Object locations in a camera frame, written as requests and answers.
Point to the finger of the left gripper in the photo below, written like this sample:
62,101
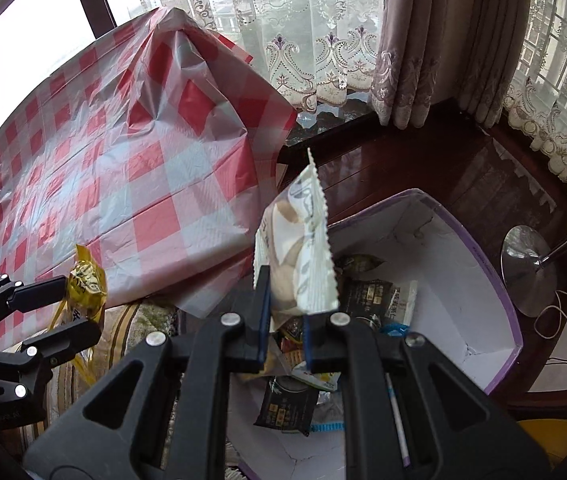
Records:
26,298
61,344

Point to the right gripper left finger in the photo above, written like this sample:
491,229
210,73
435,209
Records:
237,337

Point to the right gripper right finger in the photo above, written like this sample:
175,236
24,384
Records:
336,342

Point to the yellow tofu snack packet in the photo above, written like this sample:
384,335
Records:
84,298

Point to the white nut snack packet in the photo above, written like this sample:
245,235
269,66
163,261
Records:
292,241

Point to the black white packet in box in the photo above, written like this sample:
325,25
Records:
384,306

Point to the black gold packet in box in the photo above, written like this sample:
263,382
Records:
287,405

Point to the white purple storage box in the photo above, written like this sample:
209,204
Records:
461,306

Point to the red checkered plastic tablecloth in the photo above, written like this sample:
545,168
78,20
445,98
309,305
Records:
156,148

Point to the chrome lamp base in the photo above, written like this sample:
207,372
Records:
528,268

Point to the dark wooden side table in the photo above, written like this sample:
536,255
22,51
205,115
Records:
486,179

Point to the white lace curtain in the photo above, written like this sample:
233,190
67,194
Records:
312,51

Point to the pink curtain right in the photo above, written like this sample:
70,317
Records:
433,50

